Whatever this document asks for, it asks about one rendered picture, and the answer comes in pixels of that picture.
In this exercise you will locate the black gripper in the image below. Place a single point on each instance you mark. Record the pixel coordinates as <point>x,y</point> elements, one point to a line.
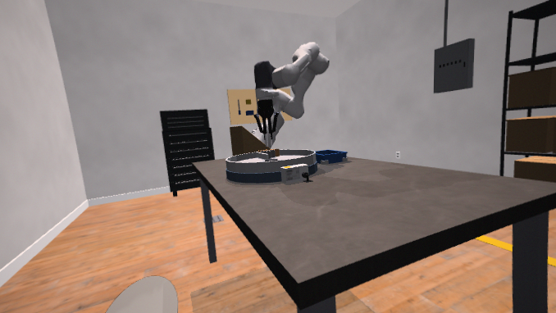
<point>265,110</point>

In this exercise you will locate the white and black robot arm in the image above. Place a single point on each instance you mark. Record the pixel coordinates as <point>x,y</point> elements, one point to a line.
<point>300,75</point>

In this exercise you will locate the blue crate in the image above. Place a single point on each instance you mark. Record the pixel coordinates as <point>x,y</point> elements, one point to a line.
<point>325,157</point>

